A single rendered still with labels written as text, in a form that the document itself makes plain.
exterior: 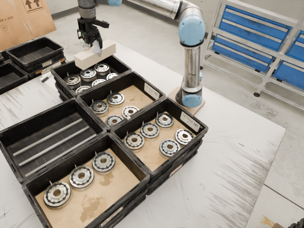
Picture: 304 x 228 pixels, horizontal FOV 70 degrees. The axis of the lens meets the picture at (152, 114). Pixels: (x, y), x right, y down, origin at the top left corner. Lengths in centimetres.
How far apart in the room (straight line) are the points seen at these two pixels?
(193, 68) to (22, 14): 298
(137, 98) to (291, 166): 172
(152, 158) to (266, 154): 72
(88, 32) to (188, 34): 47
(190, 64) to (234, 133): 57
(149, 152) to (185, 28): 60
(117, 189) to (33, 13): 319
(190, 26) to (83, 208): 88
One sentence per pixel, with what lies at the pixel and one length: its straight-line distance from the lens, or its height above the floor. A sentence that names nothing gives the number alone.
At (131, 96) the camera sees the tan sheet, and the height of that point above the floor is 83.
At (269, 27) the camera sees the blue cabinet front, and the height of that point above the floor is 81.
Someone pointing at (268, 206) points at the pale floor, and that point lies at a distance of 217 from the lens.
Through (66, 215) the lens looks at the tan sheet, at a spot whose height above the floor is 83.
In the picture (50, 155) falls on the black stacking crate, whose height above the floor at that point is 83.
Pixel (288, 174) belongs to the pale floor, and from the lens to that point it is 244.
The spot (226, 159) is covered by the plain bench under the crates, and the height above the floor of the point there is 70.
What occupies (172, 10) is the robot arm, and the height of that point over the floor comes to 133.
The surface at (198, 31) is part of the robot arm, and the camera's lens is 103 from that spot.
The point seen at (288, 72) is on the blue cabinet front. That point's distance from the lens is 286.
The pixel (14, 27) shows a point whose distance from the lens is 370.
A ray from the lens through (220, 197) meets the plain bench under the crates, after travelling 120.
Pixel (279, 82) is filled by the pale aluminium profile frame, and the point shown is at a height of 30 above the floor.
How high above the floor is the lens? 174
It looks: 47 degrees down
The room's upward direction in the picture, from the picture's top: 8 degrees clockwise
